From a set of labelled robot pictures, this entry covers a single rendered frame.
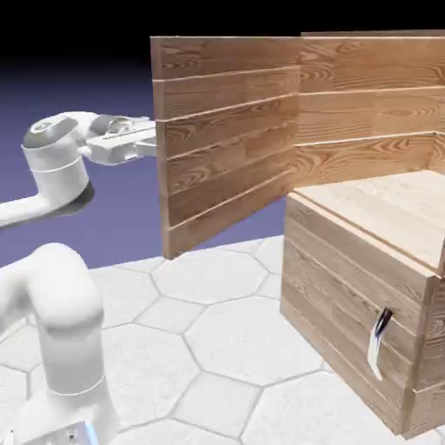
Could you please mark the small light wood door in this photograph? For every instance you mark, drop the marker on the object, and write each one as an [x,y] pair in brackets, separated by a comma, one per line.
[333,295]

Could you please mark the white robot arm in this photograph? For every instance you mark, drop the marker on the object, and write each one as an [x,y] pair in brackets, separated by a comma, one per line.
[57,174]

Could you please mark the large light wood door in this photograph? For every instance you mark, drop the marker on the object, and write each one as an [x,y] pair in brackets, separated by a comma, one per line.
[226,146]

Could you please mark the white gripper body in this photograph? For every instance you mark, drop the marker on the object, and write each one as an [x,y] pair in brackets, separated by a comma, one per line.
[113,149]

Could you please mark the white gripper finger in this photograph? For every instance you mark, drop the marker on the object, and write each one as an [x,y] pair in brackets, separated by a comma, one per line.
[146,148]

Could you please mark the light wood cabinet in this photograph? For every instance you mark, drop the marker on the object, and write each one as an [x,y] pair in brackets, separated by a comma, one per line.
[375,111]

